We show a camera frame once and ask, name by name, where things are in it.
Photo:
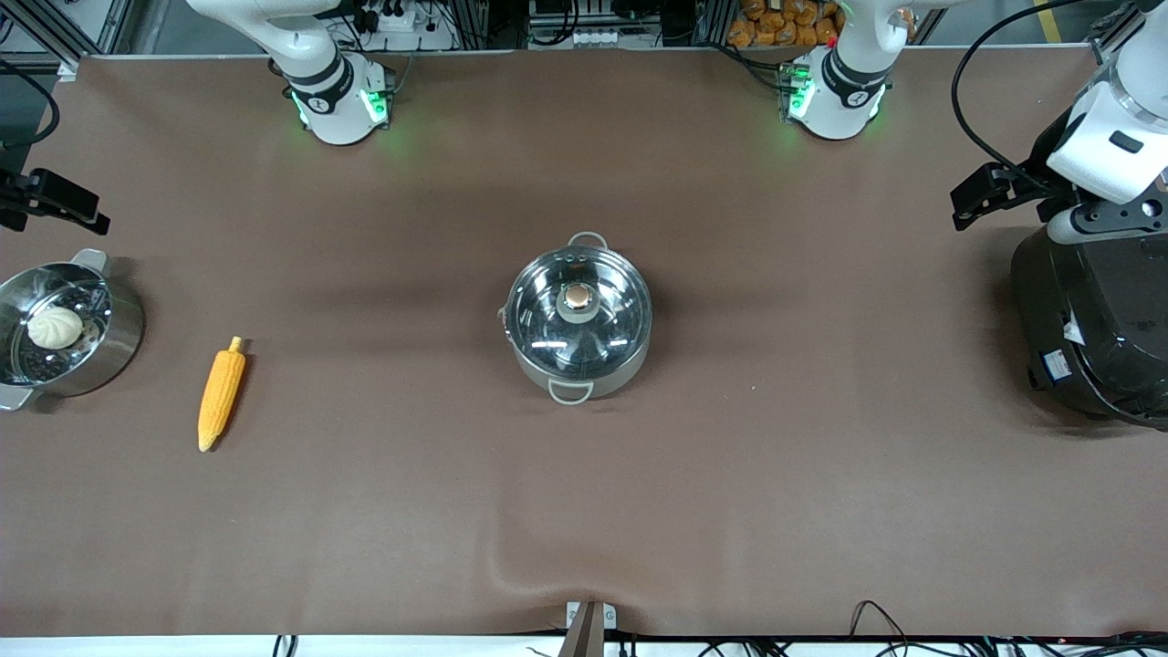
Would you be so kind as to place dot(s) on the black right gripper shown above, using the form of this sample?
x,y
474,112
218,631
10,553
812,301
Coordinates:
x,y
20,195

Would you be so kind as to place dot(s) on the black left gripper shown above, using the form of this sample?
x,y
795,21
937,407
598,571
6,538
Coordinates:
x,y
1037,185

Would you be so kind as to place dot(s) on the yellow corn cob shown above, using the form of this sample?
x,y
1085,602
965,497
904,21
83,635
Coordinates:
x,y
222,392

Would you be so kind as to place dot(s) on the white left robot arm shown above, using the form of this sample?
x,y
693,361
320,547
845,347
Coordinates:
x,y
839,91

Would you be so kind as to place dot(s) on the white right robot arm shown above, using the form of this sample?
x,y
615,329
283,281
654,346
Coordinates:
x,y
333,87

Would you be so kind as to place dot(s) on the steel steamer pot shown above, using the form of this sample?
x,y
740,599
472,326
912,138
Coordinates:
x,y
114,342

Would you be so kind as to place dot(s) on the shiny steel pot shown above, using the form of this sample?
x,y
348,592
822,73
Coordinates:
x,y
578,310

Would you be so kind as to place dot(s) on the white steamed bun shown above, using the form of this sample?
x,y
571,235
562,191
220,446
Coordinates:
x,y
55,328

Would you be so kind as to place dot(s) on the bag of orange items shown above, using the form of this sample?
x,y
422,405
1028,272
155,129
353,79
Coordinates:
x,y
785,23

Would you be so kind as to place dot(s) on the white power strip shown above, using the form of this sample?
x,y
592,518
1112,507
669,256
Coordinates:
x,y
593,37

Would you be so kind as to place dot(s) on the brown table mat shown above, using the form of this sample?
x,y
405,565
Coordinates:
x,y
584,511

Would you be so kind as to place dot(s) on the grey metal table clamp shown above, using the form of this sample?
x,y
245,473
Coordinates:
x,y
591,619

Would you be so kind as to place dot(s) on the aluminium frame profile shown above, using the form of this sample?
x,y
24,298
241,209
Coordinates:
x,y
50,32

